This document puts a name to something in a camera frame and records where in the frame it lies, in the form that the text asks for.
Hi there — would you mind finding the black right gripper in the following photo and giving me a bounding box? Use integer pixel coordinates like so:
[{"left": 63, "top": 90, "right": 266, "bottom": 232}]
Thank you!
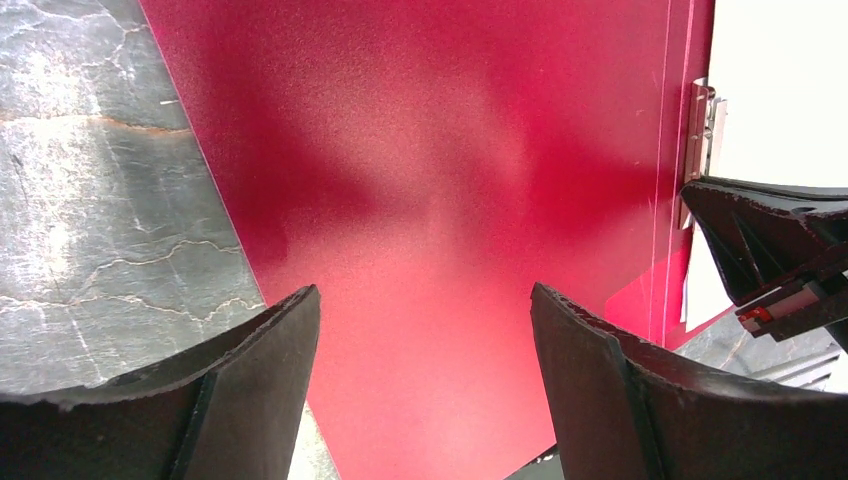
[{"left": 531, "top": 176, "right": 847, "bottom": 479}]

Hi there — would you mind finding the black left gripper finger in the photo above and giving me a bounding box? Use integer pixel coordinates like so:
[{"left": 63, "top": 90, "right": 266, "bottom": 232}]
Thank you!
[{"left": 1, "top": 286, "right": 321, "bottom": 479}]

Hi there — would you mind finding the white paper sheet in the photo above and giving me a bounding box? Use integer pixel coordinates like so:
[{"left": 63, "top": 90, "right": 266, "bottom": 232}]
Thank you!
[{"left": 681, "top": 1, "right": 847, "bottom": 329}]

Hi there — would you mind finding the red clip file folder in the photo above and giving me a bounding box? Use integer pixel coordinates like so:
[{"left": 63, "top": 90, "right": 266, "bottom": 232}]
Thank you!
[{"left": 142, "top": 1, "right": 715, "bottom": 479}]

